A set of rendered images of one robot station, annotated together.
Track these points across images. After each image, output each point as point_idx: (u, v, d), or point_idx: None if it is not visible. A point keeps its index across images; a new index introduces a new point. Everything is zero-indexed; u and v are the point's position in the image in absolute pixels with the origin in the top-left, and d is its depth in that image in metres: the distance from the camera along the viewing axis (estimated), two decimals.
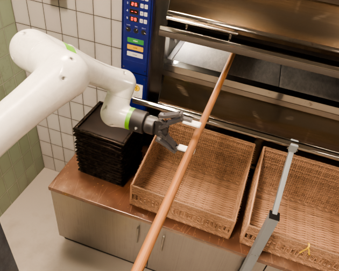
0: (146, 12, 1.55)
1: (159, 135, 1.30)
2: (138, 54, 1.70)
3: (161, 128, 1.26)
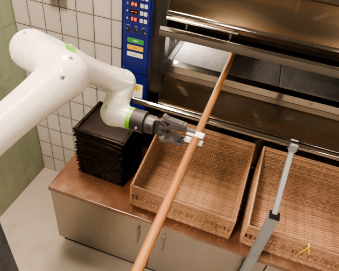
0: (146, 12, 1.55)
1: (159, 135, 1.30)
2: (138, 54, 1.70)
3: (161, 128, 1.27)
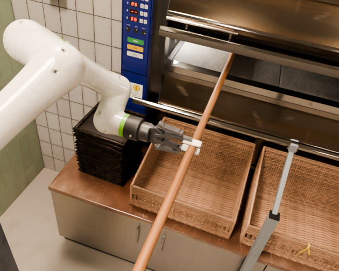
0: (146, 12, 1.55)
1: (155, 143, 1.25)
2: (138, 54, 1.70)
3: (157, 136, 1.22)
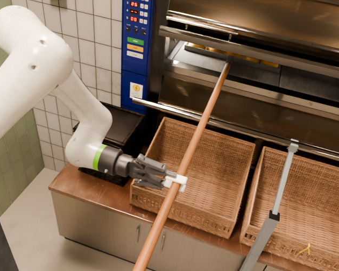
0: (146, 12, 1.55)
1: (134, 177, 1.11)
2: (138, 54, 1.70)
3: (136, 171, 1.07)
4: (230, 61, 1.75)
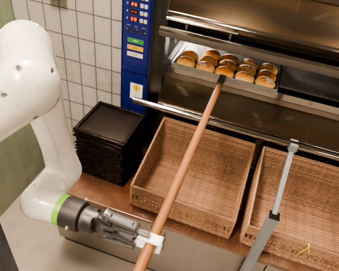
0: (146, 12, 1.55)
1: (102, 234, 0.93)
2: (138, 54, 1.70)
3: (103, 228, 0.90)
4: (221, 81, 1.57)
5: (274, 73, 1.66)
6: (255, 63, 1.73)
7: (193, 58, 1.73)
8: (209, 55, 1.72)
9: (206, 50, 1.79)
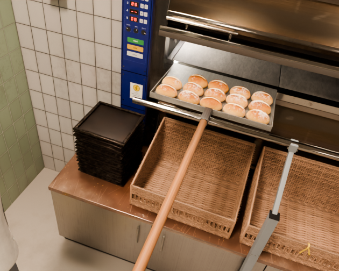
0: (146, 12, 1.55)
1: None
2: (138, 54, 1.70)
3: None
4: (206, 116, 1.34)
5: (268, 105, 1.43)
6: (247, 92, 1.50)
7: (176, 86, 1.50)
8: (193, 82, 1.49)
9: (191, 76, 1.56)
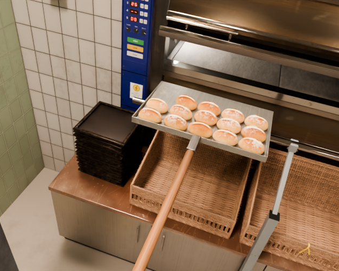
0: (146, 12, 1.55)
1: None
2: (138, 54, 1.70)
3: None
4: (193, 146, 1.20)
5: (263, 132, 1.28)
6: (241, 115, 1.36)
7: (161, 109, 1.36)
8: (181, 105, 1.35)
9: (178, 97, 1.42)
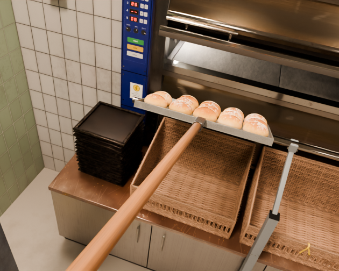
0: (146, 12, 1.55)
1: None
2: (138, 54, 1.70)
3: None
4: (200, 121, 1.16)
5: (265, 122, 1.33)
6: (241, 113, 1.42)
7: (166, 100, 1.40)
8: (185, 97, 1.40)
9: (181, 96, 1.48)
